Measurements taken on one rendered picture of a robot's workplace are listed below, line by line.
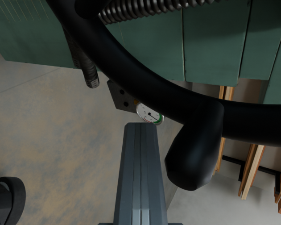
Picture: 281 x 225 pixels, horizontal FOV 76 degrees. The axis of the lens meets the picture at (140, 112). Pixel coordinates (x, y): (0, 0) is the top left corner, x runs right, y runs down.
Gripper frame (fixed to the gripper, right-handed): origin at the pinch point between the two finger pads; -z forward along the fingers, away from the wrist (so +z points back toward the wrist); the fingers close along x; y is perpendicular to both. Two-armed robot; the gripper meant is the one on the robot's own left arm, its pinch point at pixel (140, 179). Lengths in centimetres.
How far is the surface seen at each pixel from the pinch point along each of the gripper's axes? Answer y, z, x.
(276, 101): -8.7, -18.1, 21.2
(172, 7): 4.9, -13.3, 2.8
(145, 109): -14.3, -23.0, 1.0
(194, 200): -325, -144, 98
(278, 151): -217, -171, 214
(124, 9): 4.5, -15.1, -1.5
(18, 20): -4, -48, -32
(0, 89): -30, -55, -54
